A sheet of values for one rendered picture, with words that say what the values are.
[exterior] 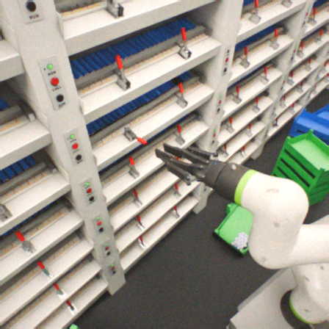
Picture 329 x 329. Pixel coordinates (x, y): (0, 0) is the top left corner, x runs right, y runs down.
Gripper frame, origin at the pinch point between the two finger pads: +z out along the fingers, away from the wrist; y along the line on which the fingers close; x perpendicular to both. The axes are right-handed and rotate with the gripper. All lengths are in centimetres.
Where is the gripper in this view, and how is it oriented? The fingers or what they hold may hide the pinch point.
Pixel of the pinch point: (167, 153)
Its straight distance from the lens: 83.8
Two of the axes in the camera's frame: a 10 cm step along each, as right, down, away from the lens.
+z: -7.0, -3.4, 6.3
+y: 6.9, -5.2, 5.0
